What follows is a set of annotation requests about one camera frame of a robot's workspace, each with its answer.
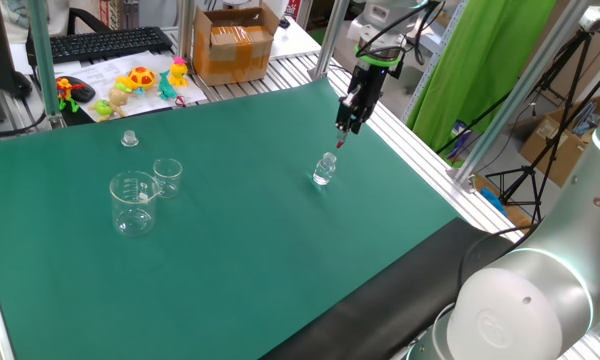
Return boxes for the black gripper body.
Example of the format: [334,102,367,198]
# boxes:
[347,64,389,121]

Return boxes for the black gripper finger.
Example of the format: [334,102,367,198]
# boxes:
[335,94,355,136]
[350,109,369,135]

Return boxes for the small clear glass bottle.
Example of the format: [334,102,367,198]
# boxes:
[312,151,338,187]

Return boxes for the grey metal shelf rack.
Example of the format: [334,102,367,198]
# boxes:
[402,0,469,124]

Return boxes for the blue white packet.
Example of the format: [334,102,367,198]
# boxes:
[449,119,474,161]

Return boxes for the bright green cloth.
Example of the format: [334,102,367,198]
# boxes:
[406,0,559,154]

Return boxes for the taped cardboard box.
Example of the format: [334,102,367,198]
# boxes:
[193,3,281,87]

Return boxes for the green table mat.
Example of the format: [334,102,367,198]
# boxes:
[0,77,461,360]

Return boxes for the yellow toy with pink cap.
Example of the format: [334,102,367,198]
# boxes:
[168,56,190,88]

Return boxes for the teal toy dolphin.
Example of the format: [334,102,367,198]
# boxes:
[157,69,178,101]

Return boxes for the black table mat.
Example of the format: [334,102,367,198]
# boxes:
[259,217,516,360]

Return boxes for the small glass beaker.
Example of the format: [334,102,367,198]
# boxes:
[152,157,184,200]

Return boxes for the open cardboard box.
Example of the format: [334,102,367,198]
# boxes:
[519,93,600,189]

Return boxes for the yellow orange toy turtle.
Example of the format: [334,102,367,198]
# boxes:
[115,66,158,92]

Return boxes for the beige toy animal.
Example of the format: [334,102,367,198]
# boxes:
[107,84,132,119]

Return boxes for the large glass beaker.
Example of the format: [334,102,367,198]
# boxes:
[108,170,162,238]

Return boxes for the colourful plastic toys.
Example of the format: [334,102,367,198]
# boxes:
[54,49,209,124]

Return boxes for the black computer keyboard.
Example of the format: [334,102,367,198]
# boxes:
[25,26,174,65]

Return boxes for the black computer mouse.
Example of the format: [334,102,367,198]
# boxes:
[55,75,97,104]

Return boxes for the red yellow toy robot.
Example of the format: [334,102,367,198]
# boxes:
[55,77,87,114]

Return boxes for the aluminium frame post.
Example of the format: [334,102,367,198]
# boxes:
[177,0,197,61]
[452,0,594,194]
[308,0,352,81]
[27,0,65,130]

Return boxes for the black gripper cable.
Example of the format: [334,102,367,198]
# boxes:
[354,0,444,79]

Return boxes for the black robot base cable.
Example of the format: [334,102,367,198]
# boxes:
[457,224,536,296]

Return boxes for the black camera tripod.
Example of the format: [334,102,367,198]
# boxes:
[484,32,600,226]

